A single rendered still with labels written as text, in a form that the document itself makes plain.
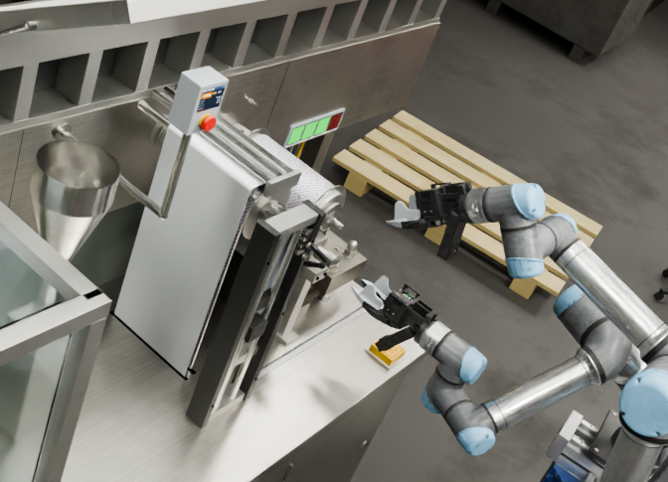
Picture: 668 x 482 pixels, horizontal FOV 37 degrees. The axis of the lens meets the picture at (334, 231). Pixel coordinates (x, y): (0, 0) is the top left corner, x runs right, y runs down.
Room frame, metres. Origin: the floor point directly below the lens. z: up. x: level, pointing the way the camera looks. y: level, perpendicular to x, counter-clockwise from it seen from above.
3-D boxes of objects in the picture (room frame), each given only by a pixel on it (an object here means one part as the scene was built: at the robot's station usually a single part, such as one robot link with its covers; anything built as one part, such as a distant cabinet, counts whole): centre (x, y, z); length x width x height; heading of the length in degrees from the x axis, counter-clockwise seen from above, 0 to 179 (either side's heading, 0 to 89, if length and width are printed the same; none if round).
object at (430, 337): (1.87, -0.31, 1.11); 0.08 x 0.05 x 0.08; 155
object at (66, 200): (1.36, 0.44, 1.50); 0.14 x 0.14 x 0.06
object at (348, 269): (2.20, 0.10, 1.00); 0.40 x 0.16 x 0.06; 65
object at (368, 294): (1.93, -0.13, 1.11); 0.09 x 0.03 x 0.06; 74
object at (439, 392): (1.83, -0.39, 1.01); 0.11 x 0.08 x 0.11; 38
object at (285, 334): (1.92, 0.01, 1.05); 0.06 x 0.05 x 0.31; 65
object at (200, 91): (1.48, 0.29, 1.66); 0.07 x 0.07 x 0.10; 65
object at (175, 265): (1.73, 0.32, 1.17); 0.34 x 0.05 x 0.54; 65
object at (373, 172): (4.49, -0.57, 0.06); 1.29 x 0.89 x 0.12; 72
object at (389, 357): (2.01, -0.24, 0.91); 0.07 x 0.07 x 0.02; 65
